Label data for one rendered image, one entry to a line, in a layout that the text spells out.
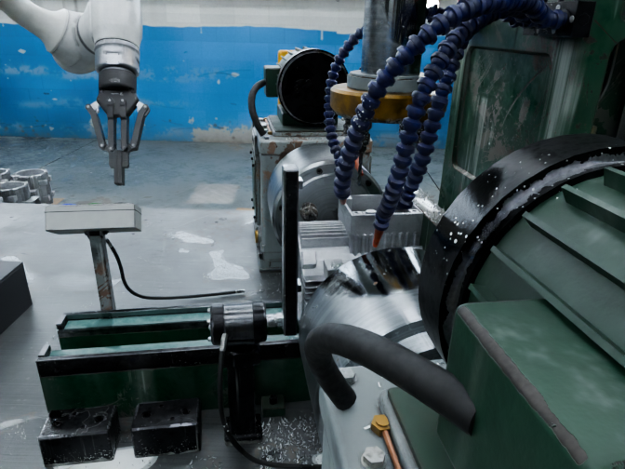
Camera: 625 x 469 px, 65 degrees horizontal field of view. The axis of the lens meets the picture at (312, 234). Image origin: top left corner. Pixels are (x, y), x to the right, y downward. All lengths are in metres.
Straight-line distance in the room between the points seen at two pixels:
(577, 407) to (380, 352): 0.10
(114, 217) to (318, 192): 0.41
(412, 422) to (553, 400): 0.20
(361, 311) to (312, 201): 0.53
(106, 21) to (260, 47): 5.18
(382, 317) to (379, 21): 0.43
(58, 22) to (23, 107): 6.10
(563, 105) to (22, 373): 1.02
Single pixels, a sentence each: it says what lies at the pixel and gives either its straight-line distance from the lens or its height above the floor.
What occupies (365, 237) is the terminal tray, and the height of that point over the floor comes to 1.11.
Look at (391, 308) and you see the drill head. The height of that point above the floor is 1.16.
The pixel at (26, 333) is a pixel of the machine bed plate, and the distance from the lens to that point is 1.24.
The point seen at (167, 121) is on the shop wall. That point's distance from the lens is 6.66.
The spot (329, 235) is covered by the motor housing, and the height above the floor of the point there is 1.10.
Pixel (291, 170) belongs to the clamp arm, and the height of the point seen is 1.25.
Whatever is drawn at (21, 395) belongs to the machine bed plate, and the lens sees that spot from 1.07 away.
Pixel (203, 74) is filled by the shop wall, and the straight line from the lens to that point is 6.45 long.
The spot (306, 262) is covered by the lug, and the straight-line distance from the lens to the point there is 0.78.
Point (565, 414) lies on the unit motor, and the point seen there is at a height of 1.31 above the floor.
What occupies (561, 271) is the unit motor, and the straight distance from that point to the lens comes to 0.25.
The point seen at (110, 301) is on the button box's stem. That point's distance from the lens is 1.17.
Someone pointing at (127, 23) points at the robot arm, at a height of 1.41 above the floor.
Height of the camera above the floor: 1.42
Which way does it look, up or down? 23 degrees down
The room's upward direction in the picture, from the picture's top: 1 degrees clockwise
